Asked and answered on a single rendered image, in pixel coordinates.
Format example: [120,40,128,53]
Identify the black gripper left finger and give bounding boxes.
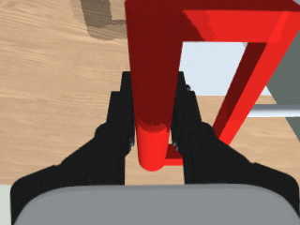
[10,71,135,225]

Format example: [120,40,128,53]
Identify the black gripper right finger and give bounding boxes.
[171,71,300,218]

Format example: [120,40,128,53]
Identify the grey metal base plate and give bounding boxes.
[179,42,247,96]

